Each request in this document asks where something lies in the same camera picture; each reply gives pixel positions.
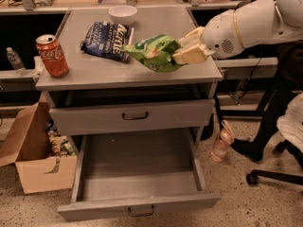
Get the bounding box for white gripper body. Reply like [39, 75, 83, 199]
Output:
[203, 9, 243, 59]

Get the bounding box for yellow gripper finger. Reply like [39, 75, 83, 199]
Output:
[179, 26, 205, 45]
[171, 44, 215, 64]

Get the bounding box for green rice chip bag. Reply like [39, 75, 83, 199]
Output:
[121, 34, 184, 73]

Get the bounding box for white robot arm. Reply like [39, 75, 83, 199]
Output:
[172, 0, 303, 64]

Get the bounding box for blue Kettle chip bag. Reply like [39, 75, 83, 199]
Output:
[80, 21, 134, 62]

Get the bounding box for grey drawer cabinet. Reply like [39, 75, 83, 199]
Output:
[37, 8, 222, 142]

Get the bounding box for grey upper closed drawer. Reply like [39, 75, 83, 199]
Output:
[50, 99, 214, 135]

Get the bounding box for grey open lower drawer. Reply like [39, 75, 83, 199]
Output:
[58, 129, 220, 221]

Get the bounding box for white bowl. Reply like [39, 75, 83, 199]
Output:
[108, 5, 137, 25]

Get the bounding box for seated person in black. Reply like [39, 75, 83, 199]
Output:
[231, 40, 303, 162]

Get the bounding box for black office chair base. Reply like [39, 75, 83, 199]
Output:
[245, 139, 303, 186]

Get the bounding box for red Coca-Cola can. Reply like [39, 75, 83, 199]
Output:
[36, 34, 69, 78]

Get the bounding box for snack packets in box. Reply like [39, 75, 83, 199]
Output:
[46, 122, 76, 157]

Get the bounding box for clear plastic water bottle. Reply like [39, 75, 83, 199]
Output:
[7, 47, 27, 77]

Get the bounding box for cardboard box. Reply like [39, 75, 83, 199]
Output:
[0, 96, 77, 194]

